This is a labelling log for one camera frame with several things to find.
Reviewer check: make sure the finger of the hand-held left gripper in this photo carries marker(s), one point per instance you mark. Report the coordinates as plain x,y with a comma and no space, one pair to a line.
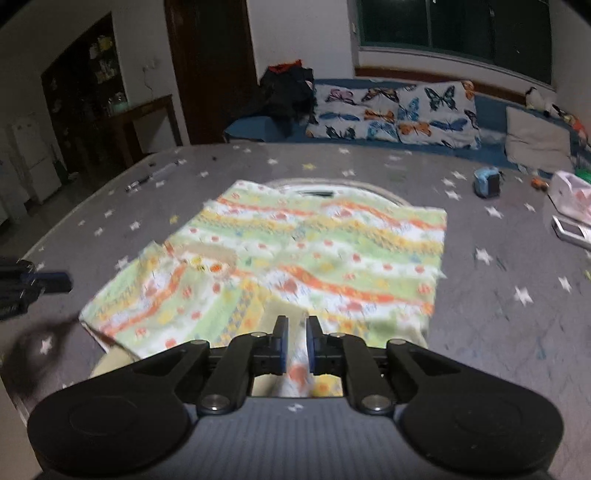
14,305
48,281

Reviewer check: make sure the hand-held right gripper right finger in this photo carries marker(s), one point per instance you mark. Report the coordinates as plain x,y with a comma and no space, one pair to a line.
313,347

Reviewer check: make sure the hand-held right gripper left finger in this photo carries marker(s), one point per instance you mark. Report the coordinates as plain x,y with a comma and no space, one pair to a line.
281,347

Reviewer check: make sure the colourful striped floral shirt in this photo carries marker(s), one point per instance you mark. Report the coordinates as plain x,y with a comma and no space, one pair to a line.
323,258

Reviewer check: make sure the pile of dark clothes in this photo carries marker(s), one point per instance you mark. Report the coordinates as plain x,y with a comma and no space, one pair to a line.
284,92

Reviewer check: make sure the white refrigerator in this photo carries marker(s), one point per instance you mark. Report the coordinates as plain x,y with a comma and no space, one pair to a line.
27,157

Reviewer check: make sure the clear pen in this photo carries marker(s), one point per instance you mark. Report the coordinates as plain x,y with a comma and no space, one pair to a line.
159,173

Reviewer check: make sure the wooden side table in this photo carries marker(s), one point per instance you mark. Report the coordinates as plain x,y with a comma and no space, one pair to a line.
147,120

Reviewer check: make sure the dark wooden cabinet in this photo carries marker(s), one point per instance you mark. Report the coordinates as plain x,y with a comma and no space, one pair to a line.
87,92

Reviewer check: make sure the blue mattress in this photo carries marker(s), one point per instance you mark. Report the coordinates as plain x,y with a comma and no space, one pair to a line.
258,129

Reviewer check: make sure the butterfly print pillow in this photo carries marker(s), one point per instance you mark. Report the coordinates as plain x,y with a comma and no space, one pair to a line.
438,115
346,115

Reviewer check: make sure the dark wooden door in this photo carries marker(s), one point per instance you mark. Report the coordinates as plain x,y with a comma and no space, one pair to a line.
207,69

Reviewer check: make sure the small orange toy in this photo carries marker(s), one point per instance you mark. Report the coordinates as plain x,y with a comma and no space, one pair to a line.
538,183

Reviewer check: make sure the pink white plastic bag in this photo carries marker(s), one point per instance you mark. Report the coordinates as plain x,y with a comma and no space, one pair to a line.
572,194

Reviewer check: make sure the beige pillow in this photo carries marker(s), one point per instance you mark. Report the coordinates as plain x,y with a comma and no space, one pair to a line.
535,138

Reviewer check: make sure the black white plush toy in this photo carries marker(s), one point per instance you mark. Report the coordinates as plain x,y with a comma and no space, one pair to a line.
538,99

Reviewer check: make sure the colourful plush toy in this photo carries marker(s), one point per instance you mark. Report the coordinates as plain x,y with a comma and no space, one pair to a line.
577,127

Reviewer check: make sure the green-framed window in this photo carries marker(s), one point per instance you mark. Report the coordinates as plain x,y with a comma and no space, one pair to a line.
452,23

